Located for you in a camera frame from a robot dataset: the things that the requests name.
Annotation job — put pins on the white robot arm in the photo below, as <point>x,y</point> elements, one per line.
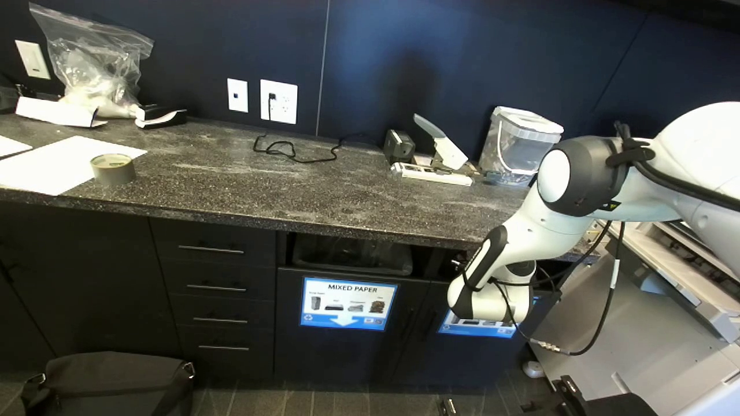
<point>616,185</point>

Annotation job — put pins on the dark bin door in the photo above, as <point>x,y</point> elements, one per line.
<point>463,361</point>
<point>339,353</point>

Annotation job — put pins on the small dark grey device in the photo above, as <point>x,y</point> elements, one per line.
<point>396,143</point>

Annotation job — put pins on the blue sign, arrow under text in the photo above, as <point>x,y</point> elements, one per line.
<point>348,303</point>

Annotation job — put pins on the blue sign, arrow over text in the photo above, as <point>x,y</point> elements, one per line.
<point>477,331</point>

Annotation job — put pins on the clear plastic bucket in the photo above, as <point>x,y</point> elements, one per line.
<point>521,141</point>

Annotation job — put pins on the small white round knob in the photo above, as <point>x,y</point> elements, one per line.
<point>532,370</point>

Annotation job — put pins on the black and white flat object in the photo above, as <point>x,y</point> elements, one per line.
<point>162,115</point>

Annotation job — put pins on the grey tape roll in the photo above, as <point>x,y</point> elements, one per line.
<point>114,165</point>

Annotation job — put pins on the dark cabinet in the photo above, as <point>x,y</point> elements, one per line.
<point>94,278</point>

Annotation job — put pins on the clear plastic zip bag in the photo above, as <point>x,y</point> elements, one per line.
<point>95,66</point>

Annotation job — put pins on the large flat white sheet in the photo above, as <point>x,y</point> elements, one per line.
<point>54,162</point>

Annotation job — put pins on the large white printer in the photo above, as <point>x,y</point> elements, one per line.
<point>679,324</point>

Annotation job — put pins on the white paper stack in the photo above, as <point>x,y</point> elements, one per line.
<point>54,111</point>

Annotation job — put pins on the small flat white sheet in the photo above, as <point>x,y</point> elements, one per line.
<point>10,143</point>

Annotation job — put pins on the large white wall plate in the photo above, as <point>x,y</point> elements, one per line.
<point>279,99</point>

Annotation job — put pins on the small white wall plate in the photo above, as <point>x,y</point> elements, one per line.
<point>236,92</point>

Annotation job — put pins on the white light switch plate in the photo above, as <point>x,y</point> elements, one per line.
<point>33,58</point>

